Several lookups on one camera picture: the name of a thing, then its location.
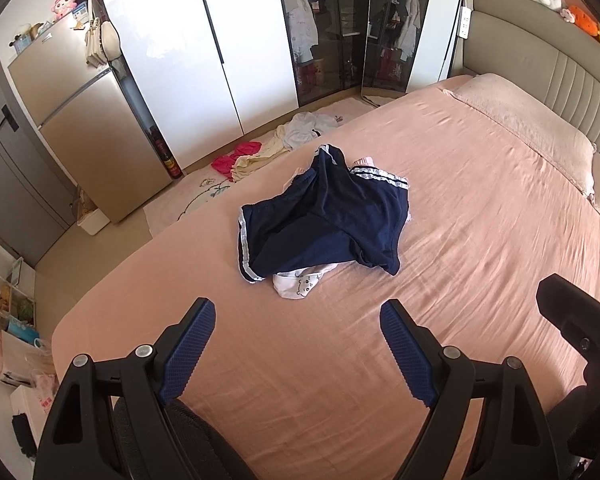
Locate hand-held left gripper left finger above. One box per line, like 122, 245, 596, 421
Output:
32, 297, 217, 480

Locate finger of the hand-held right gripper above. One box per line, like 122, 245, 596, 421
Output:
537, 274, 600, 361

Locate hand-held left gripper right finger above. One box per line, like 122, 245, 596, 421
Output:
379, 299, 578, 480

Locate white printed garment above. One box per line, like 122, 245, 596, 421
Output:
271, 262, 341, 302

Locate navy striped shorts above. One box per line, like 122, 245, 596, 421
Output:
237, 143, 412, 286

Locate bed with pink sheet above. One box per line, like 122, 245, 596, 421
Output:
50, 74, 600, 480

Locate white storage box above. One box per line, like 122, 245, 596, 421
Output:
75, 205, 112, 236

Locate pale pink floor rug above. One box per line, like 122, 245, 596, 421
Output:
142, 97, 366, 238

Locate cluttered storage shelf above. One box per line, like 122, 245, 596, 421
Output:
0, 255, 41, 341

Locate magenta crumpled garment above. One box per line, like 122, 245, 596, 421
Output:
211, 141, 263, 176

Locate dark glass bottle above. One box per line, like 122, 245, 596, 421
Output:
150, 125, 183, 178

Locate cream crumpled garment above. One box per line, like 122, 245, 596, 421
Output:
230, 127, 301, 183

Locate grey padded headboard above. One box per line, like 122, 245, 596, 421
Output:
450, 0, 600, 161

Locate orange plush toy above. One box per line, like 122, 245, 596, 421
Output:
561, 5, 600, 36

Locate white crumpled garment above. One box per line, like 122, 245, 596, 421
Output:
282, 112, 341, 151

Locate grey door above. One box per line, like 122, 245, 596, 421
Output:
0, 40, 76, 268

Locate gold fridge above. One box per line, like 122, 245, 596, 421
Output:
7, 12, 176, 223

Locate white wardrobe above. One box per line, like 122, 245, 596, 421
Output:
92, 0, 298, 171

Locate beige hanging bag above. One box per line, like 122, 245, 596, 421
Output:
85, 17, 121, 68

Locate glass door cabinet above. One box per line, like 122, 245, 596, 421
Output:
275, 0, 438, 108

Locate pink plush toy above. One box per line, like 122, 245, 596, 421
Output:
51, 0, 79, 22

